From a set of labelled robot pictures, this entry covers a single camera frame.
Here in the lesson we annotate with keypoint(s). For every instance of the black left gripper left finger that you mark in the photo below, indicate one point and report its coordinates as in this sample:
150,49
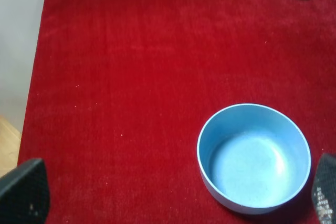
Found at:
25,194

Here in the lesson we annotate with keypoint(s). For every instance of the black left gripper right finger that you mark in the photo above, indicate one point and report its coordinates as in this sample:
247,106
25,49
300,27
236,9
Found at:
323,189

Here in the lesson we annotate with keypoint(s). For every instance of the blue bowl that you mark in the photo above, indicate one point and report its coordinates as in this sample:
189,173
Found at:
252,158

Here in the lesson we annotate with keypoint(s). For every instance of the red velvet table cloth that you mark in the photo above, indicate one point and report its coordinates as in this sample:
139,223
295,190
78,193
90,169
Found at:
120,90

